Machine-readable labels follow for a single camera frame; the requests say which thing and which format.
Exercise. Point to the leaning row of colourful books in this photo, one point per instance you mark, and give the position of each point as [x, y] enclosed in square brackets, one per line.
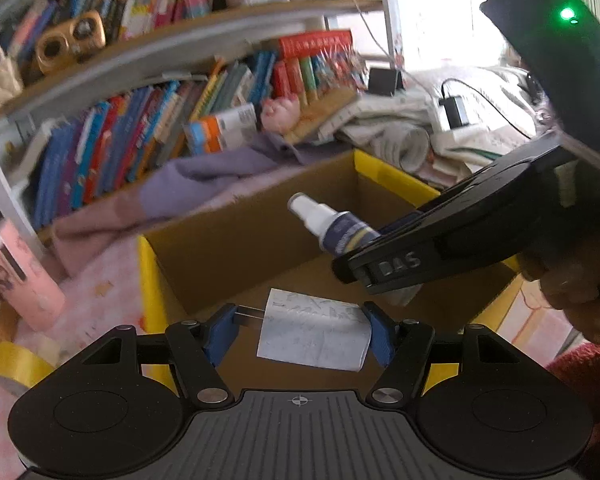
[120, 145]

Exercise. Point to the red boxed book set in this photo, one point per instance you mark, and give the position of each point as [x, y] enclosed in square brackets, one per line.
[320, 60]

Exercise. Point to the orange white carton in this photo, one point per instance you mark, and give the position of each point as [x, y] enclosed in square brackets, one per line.
[220, 130]

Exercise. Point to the yellow cardboard box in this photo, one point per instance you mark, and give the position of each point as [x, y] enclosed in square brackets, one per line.
[260, 255]

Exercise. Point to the pink pig plush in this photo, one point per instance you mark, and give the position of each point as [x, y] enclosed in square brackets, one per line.
[280, 112]

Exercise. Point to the gold retro radio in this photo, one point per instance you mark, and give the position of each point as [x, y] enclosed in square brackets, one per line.
[70, 40]

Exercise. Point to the mauve pink cloth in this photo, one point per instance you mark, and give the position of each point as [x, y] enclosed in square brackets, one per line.
[110, 220]

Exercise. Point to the pink cartoon cylinder container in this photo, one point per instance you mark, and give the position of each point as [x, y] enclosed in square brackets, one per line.
[25, 290]

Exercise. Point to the black power adapter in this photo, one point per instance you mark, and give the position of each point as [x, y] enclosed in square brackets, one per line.
[455, 111]

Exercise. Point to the white blue spray bottle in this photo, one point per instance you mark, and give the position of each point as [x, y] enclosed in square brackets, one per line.
[340, 230]

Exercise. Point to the person's right hand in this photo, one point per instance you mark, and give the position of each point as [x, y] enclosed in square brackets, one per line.
[580, 307]

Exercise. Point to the white bookshelf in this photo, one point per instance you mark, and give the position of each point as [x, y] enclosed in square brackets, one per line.
[180, 35]

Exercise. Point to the yellow tape roll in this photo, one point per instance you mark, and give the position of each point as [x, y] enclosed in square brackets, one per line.
[14, 364]

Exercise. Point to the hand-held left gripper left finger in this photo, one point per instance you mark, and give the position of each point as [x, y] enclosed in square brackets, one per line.
[221, 336]

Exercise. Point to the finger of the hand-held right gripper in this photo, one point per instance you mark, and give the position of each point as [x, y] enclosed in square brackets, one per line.
[395, 265]
[420, 216]

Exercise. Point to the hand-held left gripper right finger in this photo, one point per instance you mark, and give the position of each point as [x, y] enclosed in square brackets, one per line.
[380, 336]

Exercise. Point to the pink checkered printed tablecloth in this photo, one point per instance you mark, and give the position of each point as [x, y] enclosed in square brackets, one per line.
[105, 290]

